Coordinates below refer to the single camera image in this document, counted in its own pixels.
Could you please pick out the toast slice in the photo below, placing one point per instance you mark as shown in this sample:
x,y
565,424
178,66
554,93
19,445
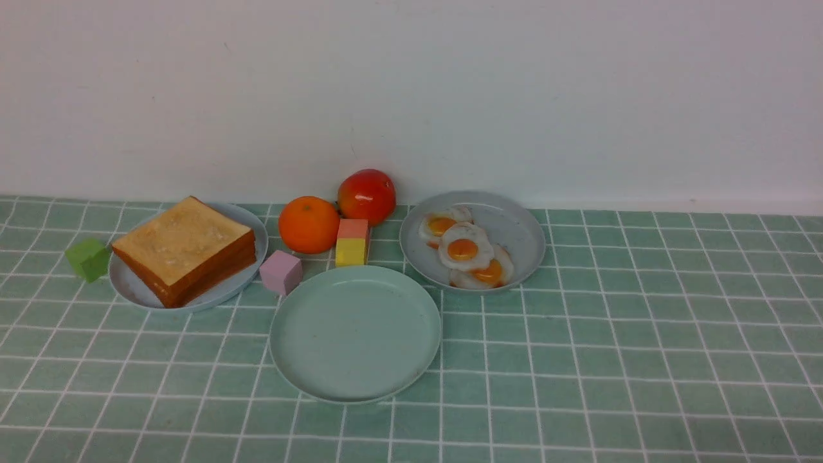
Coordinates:
x,y
174,244
172,267
195,283

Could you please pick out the red tomato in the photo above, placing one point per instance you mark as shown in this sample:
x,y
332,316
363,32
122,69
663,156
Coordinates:
x,y
367,194

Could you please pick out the salmon pink block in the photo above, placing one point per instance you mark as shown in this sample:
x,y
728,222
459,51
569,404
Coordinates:
x,y
353,229

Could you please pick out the yellow block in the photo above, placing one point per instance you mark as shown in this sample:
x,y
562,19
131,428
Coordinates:
x,y
351,252

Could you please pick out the grey egg plate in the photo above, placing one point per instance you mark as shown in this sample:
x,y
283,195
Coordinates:
x,y
506,223

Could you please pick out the orange fruit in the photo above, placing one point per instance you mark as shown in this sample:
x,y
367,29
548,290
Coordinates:
x,y
309,225

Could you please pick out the green empty centre plate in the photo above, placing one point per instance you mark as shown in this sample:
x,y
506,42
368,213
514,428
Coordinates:
x,y
355,335

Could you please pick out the pink cube block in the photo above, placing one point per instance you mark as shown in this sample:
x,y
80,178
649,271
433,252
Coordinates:
x,y
281,272

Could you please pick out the light blue bread plate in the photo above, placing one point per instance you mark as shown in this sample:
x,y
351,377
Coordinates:
x,y
130,287

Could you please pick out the green cube block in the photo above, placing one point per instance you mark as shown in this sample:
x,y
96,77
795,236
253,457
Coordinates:
x,y
89,259

